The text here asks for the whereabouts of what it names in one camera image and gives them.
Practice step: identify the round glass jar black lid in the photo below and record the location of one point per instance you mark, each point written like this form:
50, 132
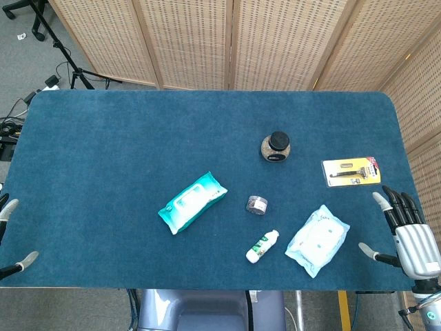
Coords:
275, 146

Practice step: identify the black equipment box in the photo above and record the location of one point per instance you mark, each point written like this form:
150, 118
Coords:
7, 146

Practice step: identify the black office chair base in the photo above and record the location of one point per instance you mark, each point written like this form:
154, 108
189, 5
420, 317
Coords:
24, 17

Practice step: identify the teal white wet wipes pack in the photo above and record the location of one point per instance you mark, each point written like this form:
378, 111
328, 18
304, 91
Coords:
192, 202

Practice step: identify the right robot arm silver black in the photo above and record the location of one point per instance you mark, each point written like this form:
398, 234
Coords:
425, 303

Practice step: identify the white bottle green label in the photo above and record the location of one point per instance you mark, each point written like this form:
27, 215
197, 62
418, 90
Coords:
262, 247

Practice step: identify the white power strip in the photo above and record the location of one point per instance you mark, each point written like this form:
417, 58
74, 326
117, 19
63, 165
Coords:
32, 97

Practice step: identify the razor in yellow blister pack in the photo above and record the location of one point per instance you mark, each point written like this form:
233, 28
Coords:
352, 171

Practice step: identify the left robot hand grey fingertips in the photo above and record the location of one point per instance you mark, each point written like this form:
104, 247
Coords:
10, 227

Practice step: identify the small grey round tin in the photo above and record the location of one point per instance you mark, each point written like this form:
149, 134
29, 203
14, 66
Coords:
257, 204

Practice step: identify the yellow floor tape strip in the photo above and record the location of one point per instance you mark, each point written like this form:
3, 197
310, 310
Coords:
344, 310

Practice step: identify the light blue wet wipes pack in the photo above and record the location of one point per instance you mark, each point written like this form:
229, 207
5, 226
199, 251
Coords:
317, 240

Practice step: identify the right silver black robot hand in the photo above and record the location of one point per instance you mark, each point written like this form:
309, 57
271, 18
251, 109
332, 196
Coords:
414, 238

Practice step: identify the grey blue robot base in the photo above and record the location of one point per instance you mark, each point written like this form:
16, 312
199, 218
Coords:
210, 310

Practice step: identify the black power adapter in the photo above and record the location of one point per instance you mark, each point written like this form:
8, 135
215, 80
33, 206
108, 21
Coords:
52, 81

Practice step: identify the wooden woven folding screen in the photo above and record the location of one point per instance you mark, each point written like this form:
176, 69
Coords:
275, 41

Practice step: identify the blue felt table mat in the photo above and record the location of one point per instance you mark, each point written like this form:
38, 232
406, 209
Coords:
172, 138

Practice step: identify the black tripod stand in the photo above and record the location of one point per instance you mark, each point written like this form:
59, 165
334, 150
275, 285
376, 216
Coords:
65, 51

